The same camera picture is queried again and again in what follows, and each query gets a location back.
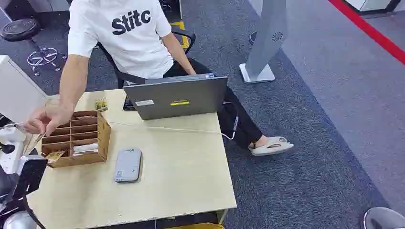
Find person's right hand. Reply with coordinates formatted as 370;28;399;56
23;100;75;136

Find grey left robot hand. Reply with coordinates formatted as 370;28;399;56
18;132;43;157

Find small card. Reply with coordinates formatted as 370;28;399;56
33;132;47;146

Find yellow printed card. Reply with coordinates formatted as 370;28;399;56
45;150;66;164

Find white cabinet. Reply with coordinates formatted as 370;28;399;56
0;55;49;125

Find white card stack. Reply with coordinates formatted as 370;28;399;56
72;142;99;156

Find yellow printed card pack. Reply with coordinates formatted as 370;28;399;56
94;98;109;113

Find wooden card box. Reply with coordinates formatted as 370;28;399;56
41;110;112;168

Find black flat object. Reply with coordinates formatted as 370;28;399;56
122;94;137;112

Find black office chair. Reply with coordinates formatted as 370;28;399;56
96;29;197;89

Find grey flat power bank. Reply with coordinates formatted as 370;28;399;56
113;148;143;184

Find black round stool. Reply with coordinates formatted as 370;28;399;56
0;18;68;77

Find person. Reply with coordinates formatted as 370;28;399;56
23;0;295;157

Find grey laptop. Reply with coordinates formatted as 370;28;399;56
123;73;229;121

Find yellow floor marking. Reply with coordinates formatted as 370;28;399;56
170;21;191;50

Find yellow object under desk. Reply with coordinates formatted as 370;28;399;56
164;222;225;229

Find pale slipper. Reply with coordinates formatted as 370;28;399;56
248;136;295;157

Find white floor stand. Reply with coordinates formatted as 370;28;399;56
239;0;289;85

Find red floor tape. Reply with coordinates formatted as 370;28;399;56
327;0;405;66

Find white furniture with black base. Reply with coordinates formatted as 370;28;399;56
344;0;403;14

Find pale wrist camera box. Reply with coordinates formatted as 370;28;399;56
0;125;27;175

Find white cable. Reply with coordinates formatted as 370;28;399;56
107;101;239;141

